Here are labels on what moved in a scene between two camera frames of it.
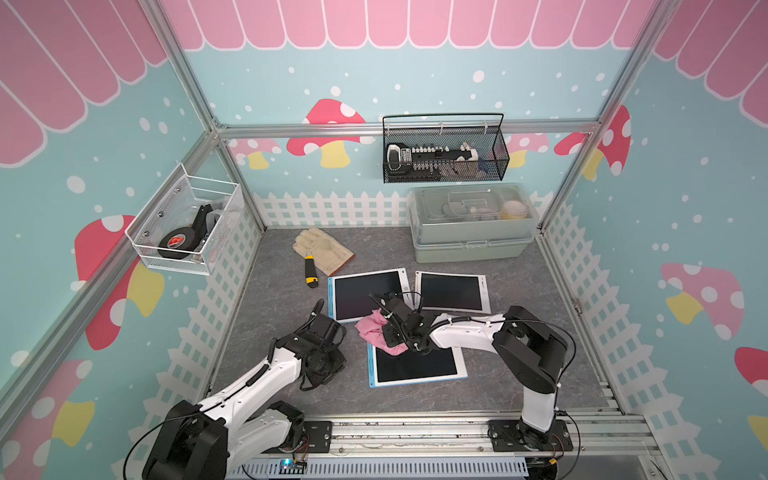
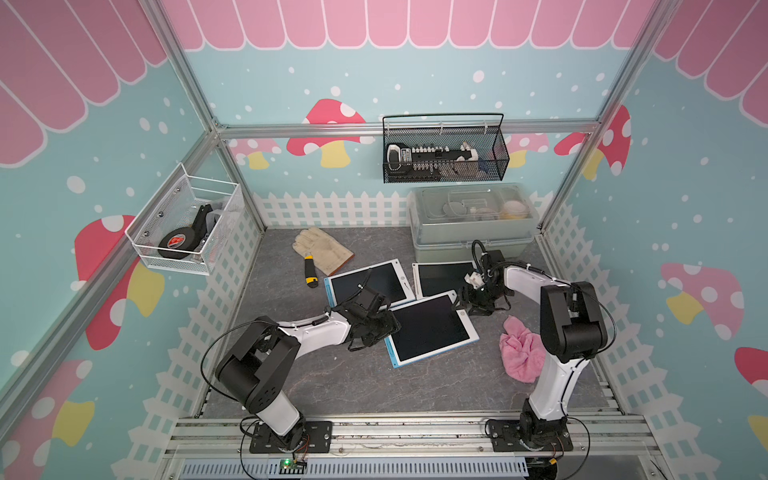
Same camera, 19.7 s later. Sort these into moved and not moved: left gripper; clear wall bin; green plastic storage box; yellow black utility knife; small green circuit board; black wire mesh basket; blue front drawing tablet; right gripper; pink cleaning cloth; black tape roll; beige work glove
Moved: blue front drawing tablet; right gripper; left gripper; pink cleaning cloth
Not moved: clear wall bin; yellow black utility knife; black tape roll; small green circuit board; black wire mesh basket; beige work glove; green plastic storage box
